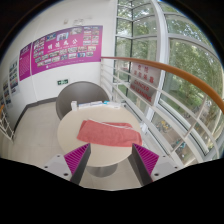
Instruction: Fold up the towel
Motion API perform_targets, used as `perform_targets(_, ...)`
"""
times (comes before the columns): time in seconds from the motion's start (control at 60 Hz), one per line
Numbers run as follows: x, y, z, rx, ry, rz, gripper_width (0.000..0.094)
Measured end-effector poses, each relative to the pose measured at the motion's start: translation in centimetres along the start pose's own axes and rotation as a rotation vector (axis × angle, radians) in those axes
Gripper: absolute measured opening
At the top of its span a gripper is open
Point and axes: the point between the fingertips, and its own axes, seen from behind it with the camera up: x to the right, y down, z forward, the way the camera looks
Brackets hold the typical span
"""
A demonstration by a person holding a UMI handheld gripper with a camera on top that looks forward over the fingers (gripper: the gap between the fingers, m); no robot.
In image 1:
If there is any narrow magenta wall poster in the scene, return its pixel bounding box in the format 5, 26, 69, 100
18, 42, 33, 82

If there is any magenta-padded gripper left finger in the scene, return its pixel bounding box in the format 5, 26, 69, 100
42, 143, 92, 186

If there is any short white railing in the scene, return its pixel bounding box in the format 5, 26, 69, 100
0, 103, 16, 141

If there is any white photo wall poster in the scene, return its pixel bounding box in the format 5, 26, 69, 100
8, 58, 20, 96

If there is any pink towel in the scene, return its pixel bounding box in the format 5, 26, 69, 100
76, 119, 143, 148

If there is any red-lettered warning sign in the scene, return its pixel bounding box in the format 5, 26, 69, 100
129, 61, 162, 104

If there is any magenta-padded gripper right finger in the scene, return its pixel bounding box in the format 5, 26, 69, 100
128, 143, 183, 187

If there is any grey round-backed chair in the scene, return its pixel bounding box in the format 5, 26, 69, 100
55, 81, 110, 121

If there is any large magenta wall poster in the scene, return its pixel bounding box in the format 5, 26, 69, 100
30, 25, 104, 76

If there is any green exit sign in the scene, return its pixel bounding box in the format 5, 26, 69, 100
56, 78, 70, 86

